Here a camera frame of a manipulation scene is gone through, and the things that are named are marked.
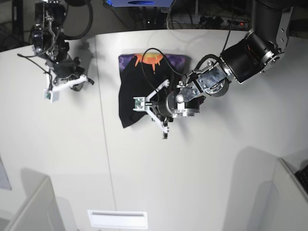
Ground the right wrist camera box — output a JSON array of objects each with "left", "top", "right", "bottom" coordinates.
[{"left": 43, "top": 89, "right": 60, "bottom": 103}]

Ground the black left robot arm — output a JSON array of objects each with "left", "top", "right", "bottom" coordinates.
[{"left": 134, "top": 0, "right": 302, "bottom": 139}]

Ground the blue box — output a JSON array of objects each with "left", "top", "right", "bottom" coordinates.
[{"left": 106, "top": 0, "right": 173, "bottom": 7}]

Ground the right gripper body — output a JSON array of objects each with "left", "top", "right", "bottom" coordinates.
[{"left": 52, "top": 57, "right": 85, "bottom": 81}]

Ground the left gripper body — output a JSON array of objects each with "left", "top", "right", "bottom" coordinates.
[{"left": 157, "top": 93, "right": 200, "bottom": 118}]

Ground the white partition panel left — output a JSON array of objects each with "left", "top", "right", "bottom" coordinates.
[{"left": 0, "top": 176, "right": 65, "bottom": 231}]

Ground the black keyboard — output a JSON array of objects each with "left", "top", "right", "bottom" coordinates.
[{"left": 295, "top": 166, "right": 308, "bottom": 193}]

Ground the white partition panel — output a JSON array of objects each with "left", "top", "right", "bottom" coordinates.
[
  {"left": 0, "top": 176, "right": 65, "bottom": 231},
  {"left": 270, "top": 158, "right": 308, "bottom": 231}
]

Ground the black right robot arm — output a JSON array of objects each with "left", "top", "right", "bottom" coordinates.
[{"left": 17, "top": 0, "right": 94, "bottom": 93}]

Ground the black T-shirt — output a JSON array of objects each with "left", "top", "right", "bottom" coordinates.
[{"left": 118, "top": 53, "right": 188, "bottom": 128}]

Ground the white partition panel right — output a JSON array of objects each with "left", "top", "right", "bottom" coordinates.
[{"left": 270, "top": 158, "right": 308, "bottom": 231}]

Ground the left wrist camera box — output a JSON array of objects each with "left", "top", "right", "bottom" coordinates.
[{"left": 133, "top": 97, "right": 146, "bottom": 112}]

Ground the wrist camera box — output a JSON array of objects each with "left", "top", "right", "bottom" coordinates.
[
  {"left": 133, "top": 97, "right": 146, "bottom": 112},
  {"left": 43, "top": 89, "right": 60, "bottom": 103}
]

